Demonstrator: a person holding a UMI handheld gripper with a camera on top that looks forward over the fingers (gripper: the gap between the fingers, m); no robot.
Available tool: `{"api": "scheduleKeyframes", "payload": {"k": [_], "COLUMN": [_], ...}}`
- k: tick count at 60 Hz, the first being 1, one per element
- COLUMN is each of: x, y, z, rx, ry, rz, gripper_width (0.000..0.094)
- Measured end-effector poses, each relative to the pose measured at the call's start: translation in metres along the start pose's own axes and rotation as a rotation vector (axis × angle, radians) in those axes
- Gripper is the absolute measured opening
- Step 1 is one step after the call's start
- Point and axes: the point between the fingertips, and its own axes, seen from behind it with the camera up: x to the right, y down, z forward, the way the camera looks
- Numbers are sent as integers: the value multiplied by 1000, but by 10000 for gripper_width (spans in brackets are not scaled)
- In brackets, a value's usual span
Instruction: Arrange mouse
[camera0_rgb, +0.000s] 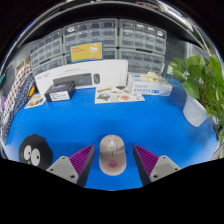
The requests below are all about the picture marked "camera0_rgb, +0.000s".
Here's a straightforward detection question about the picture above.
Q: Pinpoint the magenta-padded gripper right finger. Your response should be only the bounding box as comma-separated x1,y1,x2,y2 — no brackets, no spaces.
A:
133,143,182,187

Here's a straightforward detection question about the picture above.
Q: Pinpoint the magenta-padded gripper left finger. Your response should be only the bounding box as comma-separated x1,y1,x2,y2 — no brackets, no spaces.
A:
45,143,96,188

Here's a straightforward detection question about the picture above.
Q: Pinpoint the beige pink computer mouse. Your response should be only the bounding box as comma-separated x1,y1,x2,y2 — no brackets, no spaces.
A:
98,134,127,177

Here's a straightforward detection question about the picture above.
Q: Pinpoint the black cartoon-eyed mouse pad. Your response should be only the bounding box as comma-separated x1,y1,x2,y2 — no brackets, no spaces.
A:
18,133,54,171

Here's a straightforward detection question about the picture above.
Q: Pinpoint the colourful sticker sheet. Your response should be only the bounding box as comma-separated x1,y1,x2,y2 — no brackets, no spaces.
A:
23,93,47,110
94,85,146,105

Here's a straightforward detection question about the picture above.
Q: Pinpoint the small black cardboard box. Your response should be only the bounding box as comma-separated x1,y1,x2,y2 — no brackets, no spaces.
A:
43,80,76,103

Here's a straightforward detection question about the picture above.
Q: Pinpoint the white blue tissue box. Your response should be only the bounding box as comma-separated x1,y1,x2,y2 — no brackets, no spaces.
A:
126,71,174,97

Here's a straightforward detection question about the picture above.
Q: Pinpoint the white polka-dot cloth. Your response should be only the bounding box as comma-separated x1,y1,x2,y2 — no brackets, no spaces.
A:
0,64,33,129

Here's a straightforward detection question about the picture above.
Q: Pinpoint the green plant in white pot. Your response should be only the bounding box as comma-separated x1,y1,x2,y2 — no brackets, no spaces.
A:
168,54,224,148

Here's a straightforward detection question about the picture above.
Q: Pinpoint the long white keyboard box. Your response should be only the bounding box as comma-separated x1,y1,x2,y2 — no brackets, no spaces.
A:
34,59,129,95

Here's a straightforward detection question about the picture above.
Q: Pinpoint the white woven basket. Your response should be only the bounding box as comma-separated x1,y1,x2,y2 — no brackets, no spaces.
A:
14,56,32,77

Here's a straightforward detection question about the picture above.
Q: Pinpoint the yellow sign card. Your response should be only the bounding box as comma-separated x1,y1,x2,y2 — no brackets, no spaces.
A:
69,40,104,64

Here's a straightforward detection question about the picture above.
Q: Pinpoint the dark wall shelf unit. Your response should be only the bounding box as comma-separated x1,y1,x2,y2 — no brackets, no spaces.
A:
13,0,214,51

